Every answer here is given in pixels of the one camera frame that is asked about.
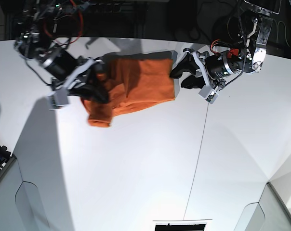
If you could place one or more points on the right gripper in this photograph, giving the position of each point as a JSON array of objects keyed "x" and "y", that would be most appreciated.
[{"x": 82, "y": 77}]

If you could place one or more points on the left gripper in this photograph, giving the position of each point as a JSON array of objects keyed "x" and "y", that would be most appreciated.
[{"x": 206, "y": 69}]

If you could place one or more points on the black slot panel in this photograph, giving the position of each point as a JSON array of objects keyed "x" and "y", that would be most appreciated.
[{"x": 182, "y": 225}]

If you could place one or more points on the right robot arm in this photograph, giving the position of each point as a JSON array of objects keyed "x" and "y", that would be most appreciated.
[{"x": 38, "y": 41}]

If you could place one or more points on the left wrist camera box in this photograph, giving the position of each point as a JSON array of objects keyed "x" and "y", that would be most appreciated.
[{"x": 209, "y": 94}]

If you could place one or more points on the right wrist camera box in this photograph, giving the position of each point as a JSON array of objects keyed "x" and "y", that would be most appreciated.
[{"x": 58, "y": 99}]

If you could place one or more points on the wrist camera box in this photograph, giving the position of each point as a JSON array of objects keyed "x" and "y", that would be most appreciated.
[
  {"x": 209, "y": 94},
  {"x": 58, "y": 99}
]

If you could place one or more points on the orange t-shirt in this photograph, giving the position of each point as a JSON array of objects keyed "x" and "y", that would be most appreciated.
[{"x": 132, "y": 85}]

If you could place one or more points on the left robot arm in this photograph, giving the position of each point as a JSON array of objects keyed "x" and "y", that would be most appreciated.
[{"x": 243, "y": 53}]

